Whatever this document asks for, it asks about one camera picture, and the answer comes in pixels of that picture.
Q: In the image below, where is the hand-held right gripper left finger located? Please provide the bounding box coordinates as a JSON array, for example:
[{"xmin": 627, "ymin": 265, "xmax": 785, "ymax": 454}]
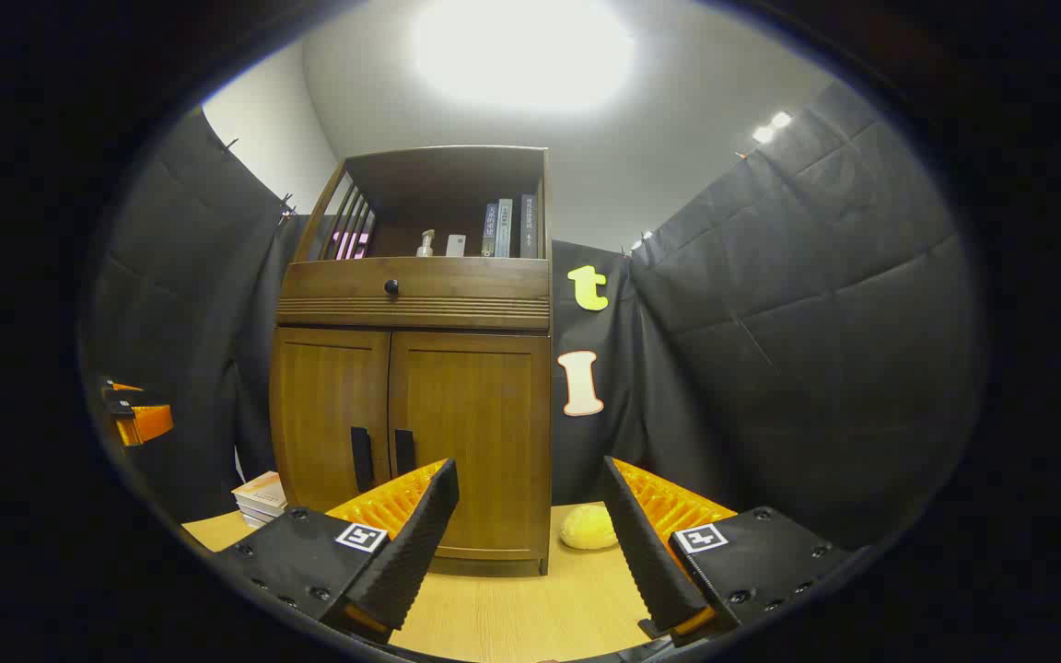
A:
[{"xmin": 208, "ymin": 458, "xmax": 461, "ymax": 646}]

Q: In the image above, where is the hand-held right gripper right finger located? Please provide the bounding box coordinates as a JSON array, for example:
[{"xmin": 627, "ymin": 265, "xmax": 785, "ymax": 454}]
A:
[{"xmin": 601, "ymin": 455, "xmax": 854, "ymax": 646}]

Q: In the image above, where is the wooden shoe cabinet door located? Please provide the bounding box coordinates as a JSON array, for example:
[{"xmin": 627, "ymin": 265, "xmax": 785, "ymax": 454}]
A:
[
  {"xmin": 387, "ymin": 331, "xmax": 552, "ymax": 561},
  {"xmin": 271, "ymin": 328, "xmax": 392, "ymax": 513}
]

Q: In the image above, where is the wooden double-door shoe cabinet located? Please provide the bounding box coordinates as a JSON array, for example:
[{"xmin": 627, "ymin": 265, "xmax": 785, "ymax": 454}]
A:
[{"xmin": 269, "ymin": 145, "xmax": 554, "ymax": 578}]

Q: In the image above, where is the yellow round bun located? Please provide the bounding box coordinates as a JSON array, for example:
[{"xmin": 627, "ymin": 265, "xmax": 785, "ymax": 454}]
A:
[{"xmin": 559, "ymin": 504, "xmax": 620, "ymax": 552}]

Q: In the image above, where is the small stack of books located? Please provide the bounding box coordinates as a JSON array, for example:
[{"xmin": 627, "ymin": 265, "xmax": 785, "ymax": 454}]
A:
[{"xmin": 232, "ymin": 471, "xmax": 289, "ymax": 529}]

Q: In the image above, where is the wooden drawer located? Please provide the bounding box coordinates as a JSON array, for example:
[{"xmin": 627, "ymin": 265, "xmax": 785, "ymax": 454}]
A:
[{"xmin": 280, "ymin": 257, "xmax": 551, "ymax": 300}]

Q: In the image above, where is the black backdrop cloth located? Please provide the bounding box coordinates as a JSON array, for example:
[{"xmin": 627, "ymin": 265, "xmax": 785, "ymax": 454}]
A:
[{"xmin": 79, "ymin": 81, "xmax": 987, "ymax": 553}]

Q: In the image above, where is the small ceiling light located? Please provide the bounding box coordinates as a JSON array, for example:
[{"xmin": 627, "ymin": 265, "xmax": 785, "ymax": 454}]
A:
[{"xmin": 752, "ymin": 110, "xmax": 794, "ymax": 145}]

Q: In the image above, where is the large ceiling light panel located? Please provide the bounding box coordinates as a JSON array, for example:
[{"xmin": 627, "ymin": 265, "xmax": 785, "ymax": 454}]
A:
[{"xmin": 411, "ymin": 0, "xmax": 637, "ymax": 111}]

